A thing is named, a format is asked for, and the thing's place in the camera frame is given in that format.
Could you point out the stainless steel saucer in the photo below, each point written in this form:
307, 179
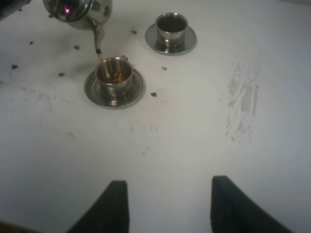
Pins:
185, 47
100, 97

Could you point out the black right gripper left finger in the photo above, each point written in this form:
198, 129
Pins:
109, 213

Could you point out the far stainless steel teacup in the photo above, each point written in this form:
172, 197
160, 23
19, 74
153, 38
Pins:
171, 28

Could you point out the near stainless steel teacup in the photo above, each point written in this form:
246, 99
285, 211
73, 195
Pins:
115, 75

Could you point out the near stainless steel saucer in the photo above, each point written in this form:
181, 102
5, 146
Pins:
100, 97

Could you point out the stainless steel teapot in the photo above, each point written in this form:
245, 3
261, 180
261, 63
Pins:
83, 15

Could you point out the stainless steel teacup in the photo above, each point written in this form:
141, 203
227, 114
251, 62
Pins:
115, 75
171, 28

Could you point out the far stainless steel saucer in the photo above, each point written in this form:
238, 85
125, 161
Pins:
185, 47

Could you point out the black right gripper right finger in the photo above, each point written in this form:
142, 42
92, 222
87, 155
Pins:
232, 211

